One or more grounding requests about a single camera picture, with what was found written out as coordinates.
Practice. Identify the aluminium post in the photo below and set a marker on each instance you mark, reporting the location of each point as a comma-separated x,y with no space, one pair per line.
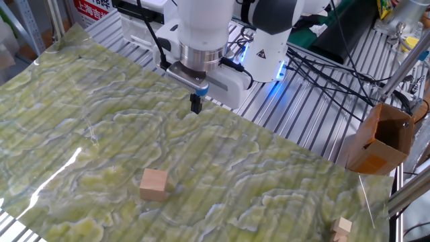
55,18

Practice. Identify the brown cardboard box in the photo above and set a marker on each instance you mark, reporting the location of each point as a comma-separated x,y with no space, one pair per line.
373,154

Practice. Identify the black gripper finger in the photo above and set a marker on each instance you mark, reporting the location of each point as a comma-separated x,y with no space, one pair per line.
193,104
199,105

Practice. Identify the silver depth camera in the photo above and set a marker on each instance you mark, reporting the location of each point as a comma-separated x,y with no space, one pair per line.
186,79

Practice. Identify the grey perforated shelf post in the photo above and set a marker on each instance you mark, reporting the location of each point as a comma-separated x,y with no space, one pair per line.
30,27

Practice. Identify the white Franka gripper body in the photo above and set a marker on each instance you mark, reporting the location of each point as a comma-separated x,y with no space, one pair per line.
231,89

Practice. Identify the yellow snack bag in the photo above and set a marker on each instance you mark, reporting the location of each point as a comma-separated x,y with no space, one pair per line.
384,7

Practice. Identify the green cloth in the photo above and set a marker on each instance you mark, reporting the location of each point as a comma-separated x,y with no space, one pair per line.
302,37

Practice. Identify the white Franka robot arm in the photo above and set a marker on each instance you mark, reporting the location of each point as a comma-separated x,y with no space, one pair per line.
268,50

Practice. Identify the small wooden block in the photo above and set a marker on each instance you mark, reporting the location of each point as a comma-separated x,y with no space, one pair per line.
342,226
338,238

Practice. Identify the wooden cube block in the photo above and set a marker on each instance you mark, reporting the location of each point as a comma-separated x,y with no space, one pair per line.
154,185

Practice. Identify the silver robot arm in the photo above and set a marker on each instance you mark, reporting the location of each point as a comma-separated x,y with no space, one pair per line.
406,13

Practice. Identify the white plastic box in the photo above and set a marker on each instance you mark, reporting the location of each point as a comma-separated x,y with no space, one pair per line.
137,33

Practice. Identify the black rolled sheet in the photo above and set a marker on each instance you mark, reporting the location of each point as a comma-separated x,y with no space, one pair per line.
342,30

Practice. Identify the yellow plastic object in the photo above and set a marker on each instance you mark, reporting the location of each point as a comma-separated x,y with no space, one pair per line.
410,43

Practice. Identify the aluminium frame pole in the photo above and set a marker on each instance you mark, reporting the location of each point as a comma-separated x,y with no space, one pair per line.
406,65

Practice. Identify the aluminium frame bar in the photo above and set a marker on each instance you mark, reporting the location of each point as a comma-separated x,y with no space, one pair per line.
410,191

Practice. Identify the red and white sign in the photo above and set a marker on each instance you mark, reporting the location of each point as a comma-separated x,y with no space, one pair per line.
89,10

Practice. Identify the green marble pattern mat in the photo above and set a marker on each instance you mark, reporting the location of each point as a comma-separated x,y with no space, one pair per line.
134,134

